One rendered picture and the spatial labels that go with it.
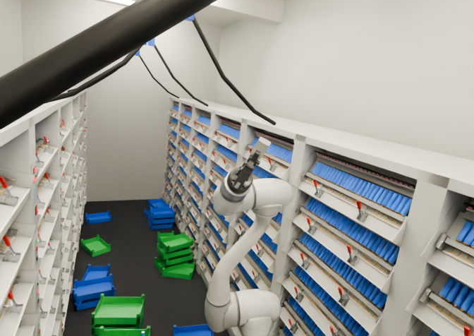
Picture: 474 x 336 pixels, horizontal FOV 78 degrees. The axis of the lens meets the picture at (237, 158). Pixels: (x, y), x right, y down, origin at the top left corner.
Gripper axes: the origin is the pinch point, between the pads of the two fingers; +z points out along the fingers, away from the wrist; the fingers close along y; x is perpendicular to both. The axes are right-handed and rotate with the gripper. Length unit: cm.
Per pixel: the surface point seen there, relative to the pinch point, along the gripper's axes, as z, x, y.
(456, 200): -4, 61, 24
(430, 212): -9, 56, 19
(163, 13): 46, -12, -30
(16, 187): -51, -65, -29
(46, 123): -94, -106, 14
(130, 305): -189, -19, -36
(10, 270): -51, -47, -50
